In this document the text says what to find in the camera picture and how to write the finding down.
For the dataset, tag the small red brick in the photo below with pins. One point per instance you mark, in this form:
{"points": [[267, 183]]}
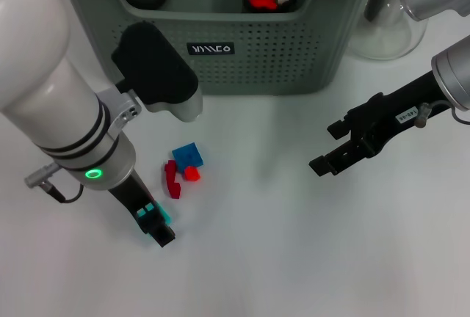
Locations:
{"points": [[191, 174]]}

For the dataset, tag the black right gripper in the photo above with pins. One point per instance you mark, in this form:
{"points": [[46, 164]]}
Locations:
{"points": [[396, 111]]}

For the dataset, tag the bright red sloped brick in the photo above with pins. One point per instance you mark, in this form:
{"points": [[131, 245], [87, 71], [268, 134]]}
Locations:
{"points": [[262, 1]]}

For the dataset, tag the dark red curved brick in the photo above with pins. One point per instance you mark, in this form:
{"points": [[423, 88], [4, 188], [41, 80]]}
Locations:
{"points": [[172, 181]]}

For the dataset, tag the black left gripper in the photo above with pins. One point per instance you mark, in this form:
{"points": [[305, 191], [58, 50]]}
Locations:
{"points": [[132, 194]]}

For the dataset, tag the glass carafe with black lid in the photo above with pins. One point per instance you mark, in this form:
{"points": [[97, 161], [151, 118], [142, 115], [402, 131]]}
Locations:
{"points": [[385, 31]]}

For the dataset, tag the blue square plate brick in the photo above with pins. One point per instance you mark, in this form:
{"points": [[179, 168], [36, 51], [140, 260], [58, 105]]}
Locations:
{"points": [[188, 155]]}

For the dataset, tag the teal square plate brick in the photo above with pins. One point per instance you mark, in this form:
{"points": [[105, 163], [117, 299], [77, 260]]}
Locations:
{"points": [[165, 214]]}

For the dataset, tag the grey perforated storage bin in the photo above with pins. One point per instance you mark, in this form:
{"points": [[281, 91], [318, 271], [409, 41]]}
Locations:
{"points": [[257, 56]]}

